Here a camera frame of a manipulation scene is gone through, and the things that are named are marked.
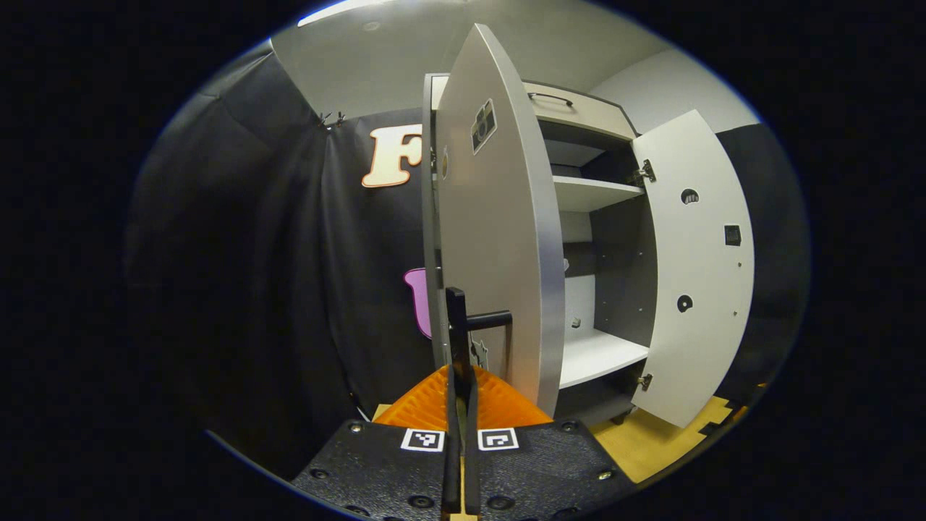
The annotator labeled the white double-door shoe cabinet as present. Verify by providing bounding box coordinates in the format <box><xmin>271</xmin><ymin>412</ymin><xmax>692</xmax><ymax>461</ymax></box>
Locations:
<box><xmin>422</xmin><ymin>72</ymin><xmax>660</xmax><ymax>429</ymax></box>

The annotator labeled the white cabinet door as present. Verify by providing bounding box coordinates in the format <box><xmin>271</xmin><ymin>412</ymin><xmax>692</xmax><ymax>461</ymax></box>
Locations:
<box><xmin>631</xmin><ymin>109</ymin><xmax>756</xmax><ymax>430</ymax></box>
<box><xmin>433</xmin><ymin>23</ymin><xmax>567</xmax><ymax>420</ymax></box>

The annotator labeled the black door handle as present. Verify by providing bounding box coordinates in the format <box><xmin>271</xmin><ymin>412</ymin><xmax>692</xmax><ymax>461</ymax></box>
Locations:
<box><xmin>444</xmin><ymin>287</ymin><xmax>515</xmax><ymax>386</ymax></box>

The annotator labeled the white cabinet shelf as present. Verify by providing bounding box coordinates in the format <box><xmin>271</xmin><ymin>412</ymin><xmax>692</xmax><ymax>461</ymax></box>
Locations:
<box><xmin>558</xmin><ymin>329</ymin><xmax>650</xmax><ymax>391</ymax></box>
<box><xmin>553</xmin><ymin>175</ymin><xmax>645</xmax><ymax>213</ymax></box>

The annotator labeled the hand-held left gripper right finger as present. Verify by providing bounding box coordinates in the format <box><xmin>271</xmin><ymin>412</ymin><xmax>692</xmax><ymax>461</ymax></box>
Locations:
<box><xmin>463</xmin><ymin>364</ymin><xmax>642</xmax><ymax>521</ymax></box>

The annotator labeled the black backdrop cloth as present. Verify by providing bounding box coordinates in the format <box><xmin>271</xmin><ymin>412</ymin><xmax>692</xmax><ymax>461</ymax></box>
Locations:
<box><xmin>124</xmin><ymin>49</ymin><xmax>436</xmax><ymax>480</ymax></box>
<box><xmin>715</xmin><ymin>123</ymin><xmax>810</xmax><ymax>407</ymax></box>

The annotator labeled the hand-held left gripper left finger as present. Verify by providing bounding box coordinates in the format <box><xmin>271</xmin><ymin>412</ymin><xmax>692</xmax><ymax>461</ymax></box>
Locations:
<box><xmin>289</xmin><ymin>364</ymin><xmax>464</xmax><ymax>521</ymax></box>

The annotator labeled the white cabinet drawer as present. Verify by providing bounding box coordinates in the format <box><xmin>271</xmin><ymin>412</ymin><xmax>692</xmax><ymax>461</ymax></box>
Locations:
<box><xmin>524</xmin><ymin>81</ymin><xmax>639</xmax><ymax>143</ymax></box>

